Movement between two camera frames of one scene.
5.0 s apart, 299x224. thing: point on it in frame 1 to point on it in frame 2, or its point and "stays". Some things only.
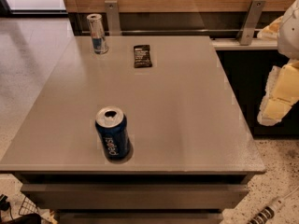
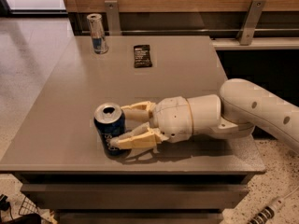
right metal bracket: [249, 24] stays
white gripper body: [290, 35] to [172, 117]
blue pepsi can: [111, 125] stays
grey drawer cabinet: [192, 147] stays
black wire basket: [28, 207] stays
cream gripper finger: [281, 94] to [141, 136]
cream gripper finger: [270, 32] to [142, 110]
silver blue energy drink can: [98, 35] stays
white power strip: [268, 212] stays
